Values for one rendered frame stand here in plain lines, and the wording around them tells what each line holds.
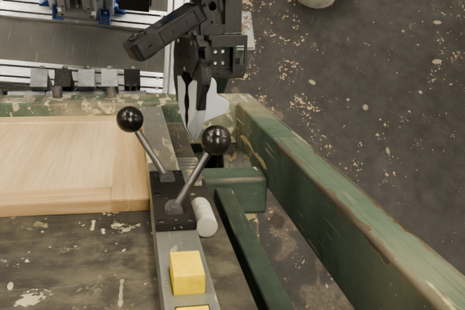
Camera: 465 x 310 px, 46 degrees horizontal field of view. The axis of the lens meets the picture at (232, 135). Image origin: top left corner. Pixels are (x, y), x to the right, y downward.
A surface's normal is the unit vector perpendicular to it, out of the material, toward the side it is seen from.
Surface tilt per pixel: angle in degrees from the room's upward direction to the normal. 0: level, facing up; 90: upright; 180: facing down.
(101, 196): 55
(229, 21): 40
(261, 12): 0
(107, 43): 0
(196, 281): 35
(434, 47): 0
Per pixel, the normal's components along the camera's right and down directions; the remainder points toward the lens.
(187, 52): -0.86, 0.11
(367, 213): 0.03, -0.97
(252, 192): 0.18, 0.25
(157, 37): 0.47, 0.23
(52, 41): 0.17, -0.35
